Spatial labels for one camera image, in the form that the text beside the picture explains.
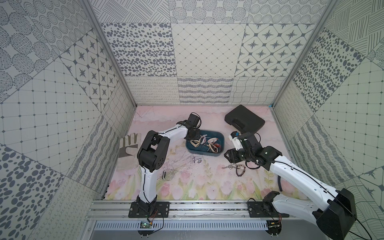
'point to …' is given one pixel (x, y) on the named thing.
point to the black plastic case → (244, 120)
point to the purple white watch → (197, 159)
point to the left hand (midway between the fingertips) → (201, 136)
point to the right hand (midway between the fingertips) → (230, 155)
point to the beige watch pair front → (195, 143)
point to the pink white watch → (203, 139)
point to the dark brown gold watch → (239, 167)
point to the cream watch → (214, 148)
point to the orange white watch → (212, 140)
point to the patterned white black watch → (168, 175)
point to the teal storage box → (204, 149)
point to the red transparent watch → (217, 145)
